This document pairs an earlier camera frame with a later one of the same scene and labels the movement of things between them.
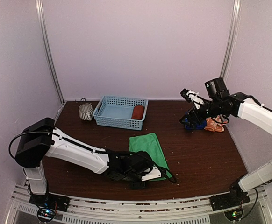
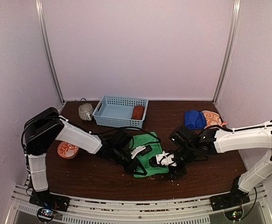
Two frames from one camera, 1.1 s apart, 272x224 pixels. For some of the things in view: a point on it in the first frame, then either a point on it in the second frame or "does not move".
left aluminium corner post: [39, 6] does not move
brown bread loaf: [138, 112] does not move
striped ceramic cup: [86, 111] does not move
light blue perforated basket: [116, 112] does not move
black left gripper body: [135, 186] → [129, 167]
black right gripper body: [201, 118] → [175, 173]
